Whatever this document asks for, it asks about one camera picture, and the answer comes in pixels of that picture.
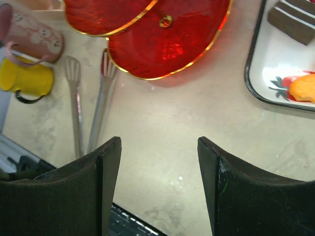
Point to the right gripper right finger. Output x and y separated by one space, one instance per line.
244 200

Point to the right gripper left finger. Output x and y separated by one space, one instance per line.
73 200

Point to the metal serving tongs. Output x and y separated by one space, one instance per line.
89 106

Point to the white strawberry enamel tray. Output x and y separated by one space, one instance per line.
274 60

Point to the red three-tier cake stand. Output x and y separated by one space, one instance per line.
151 39

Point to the yellow mug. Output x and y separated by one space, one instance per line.
28 84

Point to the lower orange fish pastry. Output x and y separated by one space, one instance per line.
303 88

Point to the pink mug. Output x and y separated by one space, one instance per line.
28 41

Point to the chocolate cake slice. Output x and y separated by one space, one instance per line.
295 18

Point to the peach desk file organizer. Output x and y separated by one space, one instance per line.
43 4

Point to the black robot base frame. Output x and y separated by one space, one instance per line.
16 159

